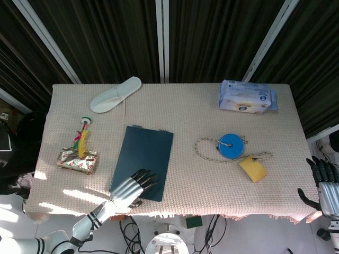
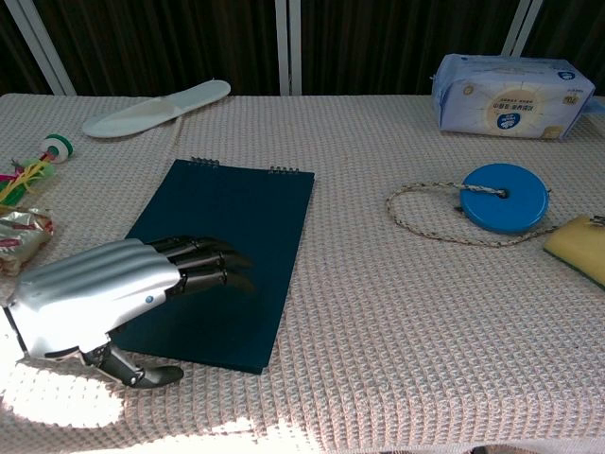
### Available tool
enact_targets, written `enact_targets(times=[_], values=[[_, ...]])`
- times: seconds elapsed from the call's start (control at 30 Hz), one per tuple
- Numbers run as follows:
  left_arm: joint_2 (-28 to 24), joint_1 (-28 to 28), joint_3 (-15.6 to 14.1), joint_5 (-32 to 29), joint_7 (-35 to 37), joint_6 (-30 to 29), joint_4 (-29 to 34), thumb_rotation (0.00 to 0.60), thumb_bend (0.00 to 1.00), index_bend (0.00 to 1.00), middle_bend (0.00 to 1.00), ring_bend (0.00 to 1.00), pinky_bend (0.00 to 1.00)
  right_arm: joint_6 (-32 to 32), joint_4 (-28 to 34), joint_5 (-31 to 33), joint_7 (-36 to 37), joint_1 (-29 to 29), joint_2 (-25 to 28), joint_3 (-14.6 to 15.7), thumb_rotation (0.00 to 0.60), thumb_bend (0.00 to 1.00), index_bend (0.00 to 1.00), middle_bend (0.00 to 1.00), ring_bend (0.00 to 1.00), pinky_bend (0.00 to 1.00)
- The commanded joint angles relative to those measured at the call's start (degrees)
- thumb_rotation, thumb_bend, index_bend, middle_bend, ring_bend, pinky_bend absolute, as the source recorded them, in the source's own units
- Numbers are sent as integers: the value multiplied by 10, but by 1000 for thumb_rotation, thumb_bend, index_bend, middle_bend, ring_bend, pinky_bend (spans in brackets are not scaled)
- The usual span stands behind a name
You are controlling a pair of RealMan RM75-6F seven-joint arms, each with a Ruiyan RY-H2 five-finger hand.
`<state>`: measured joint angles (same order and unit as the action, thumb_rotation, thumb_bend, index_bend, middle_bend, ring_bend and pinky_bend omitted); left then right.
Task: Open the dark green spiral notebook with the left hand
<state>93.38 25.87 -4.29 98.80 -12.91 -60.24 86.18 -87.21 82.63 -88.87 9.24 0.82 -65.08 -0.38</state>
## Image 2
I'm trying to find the pink waffle-weave table cloth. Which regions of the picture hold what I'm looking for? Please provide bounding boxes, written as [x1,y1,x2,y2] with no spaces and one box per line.
[0,92,605,454]

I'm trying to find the yellow green sponge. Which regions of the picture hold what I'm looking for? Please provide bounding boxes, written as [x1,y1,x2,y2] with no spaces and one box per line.
[542,214,605,287]

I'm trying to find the blue round disc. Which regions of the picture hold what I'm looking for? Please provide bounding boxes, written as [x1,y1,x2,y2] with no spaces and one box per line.
[459,163,552,237]

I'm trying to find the white metal frame bar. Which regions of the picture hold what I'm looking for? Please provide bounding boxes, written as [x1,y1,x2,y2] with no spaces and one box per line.
[8,0,76,96]
[274,0,303,96]
[499,0,545,61]

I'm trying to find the shiny foil snack bag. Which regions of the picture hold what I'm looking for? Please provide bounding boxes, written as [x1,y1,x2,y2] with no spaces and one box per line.
[0,206,57,278]

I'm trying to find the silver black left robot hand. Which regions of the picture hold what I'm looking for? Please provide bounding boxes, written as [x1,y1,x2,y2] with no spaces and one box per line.
[1,235,257,390]

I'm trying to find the colourful feather shuttlecock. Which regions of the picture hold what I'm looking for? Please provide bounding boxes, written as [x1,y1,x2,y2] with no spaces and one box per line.
[0,133,77,208]

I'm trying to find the dark blue spiral notebook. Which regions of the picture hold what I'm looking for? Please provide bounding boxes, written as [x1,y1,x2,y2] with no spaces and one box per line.
[109,156,317,375]

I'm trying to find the blue white tissue pack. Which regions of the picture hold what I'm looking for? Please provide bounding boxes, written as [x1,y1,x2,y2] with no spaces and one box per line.
[428,52,596,142]

